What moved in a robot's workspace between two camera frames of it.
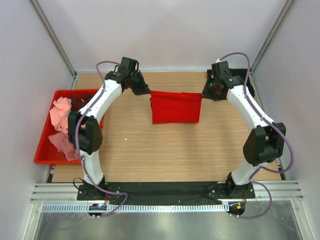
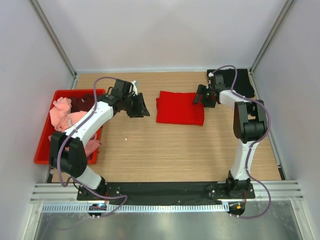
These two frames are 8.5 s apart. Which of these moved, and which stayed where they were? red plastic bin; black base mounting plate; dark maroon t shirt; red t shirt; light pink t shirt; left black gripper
Moved: red t shirt; left black gripper
Stayed: black base mounting plate; red plastic bin; light pink t shirt; dark maroon t shirt
